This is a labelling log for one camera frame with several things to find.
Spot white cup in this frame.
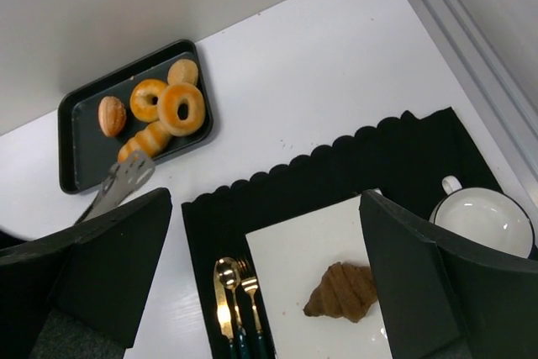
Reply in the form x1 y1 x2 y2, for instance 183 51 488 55
430 176 535 258

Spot glazed bagel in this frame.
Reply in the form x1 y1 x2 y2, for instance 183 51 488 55
157 82 205 137
129 79 167 123

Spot black baking tray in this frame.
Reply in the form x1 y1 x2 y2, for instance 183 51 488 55
57 40 203 194

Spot aluminium rail right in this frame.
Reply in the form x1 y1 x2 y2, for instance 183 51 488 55
382 0 538 175

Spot glazed bagel back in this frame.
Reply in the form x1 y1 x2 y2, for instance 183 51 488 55
129 79 167 123

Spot gold fork green handle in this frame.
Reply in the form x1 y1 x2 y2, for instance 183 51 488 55
238 258 268 359

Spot metal tongs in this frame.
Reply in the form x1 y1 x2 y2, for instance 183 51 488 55
74 150 156 225

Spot gold spoon green handle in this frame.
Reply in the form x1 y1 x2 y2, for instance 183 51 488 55
217 257 251 359

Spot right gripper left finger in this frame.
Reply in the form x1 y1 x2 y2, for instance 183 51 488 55
1 187 172 358

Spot white square plate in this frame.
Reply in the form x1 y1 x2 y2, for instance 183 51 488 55
245 197 391 359

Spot round pale bun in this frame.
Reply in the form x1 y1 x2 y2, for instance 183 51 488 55
167 59 199 86

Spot brown chocolate croissant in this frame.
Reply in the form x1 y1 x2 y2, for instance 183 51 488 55
303 261 377 323

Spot glazed bagel front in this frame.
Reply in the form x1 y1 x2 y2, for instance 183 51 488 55
157 82 205 137

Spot black placemat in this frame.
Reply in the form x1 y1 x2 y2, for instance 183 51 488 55
182 109 500 358

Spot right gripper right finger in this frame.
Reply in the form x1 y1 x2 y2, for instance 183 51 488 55
359 190 537 358

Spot small oval orange bread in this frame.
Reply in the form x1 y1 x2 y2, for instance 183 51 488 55
98 96 127 137

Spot gold knife green handle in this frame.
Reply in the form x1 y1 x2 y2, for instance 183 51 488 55
214 259 238 359

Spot striped twisted bread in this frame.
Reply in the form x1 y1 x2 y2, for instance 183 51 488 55
118 120 172 162

